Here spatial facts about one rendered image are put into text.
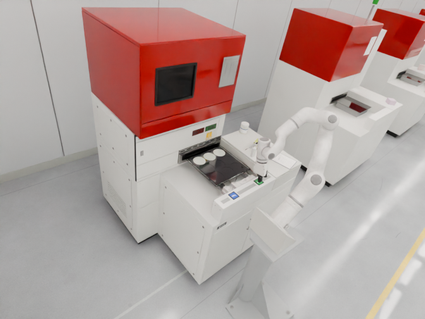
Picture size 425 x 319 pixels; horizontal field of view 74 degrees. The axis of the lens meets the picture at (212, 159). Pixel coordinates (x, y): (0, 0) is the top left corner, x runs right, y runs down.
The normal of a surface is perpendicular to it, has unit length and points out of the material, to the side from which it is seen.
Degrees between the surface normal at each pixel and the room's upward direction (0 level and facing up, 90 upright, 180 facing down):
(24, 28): 90
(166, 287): 0
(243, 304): 0
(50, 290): 0
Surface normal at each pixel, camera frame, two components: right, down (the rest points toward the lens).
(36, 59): 0.65, 0.54
